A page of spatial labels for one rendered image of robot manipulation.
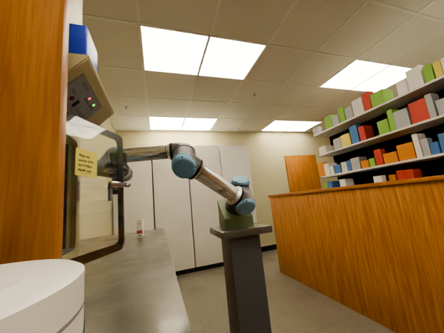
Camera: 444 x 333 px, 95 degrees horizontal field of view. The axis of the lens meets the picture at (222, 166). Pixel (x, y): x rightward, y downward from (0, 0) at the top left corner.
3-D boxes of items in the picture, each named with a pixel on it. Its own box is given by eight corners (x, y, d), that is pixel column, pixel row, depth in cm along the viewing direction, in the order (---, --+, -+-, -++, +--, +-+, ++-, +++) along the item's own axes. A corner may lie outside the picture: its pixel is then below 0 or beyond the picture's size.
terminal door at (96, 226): (24, 286, 40) (35, 98, 47) (122, 248, 70) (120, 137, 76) (27, 286, 40) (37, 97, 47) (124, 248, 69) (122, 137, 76)
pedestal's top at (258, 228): (250, 227, 155) (250, 222, 156) (272, 232, 125) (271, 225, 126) (209, 233, 145) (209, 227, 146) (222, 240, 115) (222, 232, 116)
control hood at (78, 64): (29, 86, 46) (32, 47, 47) (80, 135, 76) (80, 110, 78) (88, 90, 49) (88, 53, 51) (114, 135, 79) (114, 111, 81)
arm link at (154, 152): (194, 135, 114) (104, 143, 110) (194, 143, 105) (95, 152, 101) (196, 154, 120) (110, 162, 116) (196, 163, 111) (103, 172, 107)
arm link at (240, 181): (244, 189, 139) (248, 172, 133) (249, 202, 128) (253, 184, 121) (227, 189, 137) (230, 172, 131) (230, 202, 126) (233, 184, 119)
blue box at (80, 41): (37, 50, 48) (39, 18, 50) (57, 76, 58) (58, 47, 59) (86, 55, 51) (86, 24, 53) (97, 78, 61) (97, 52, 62)
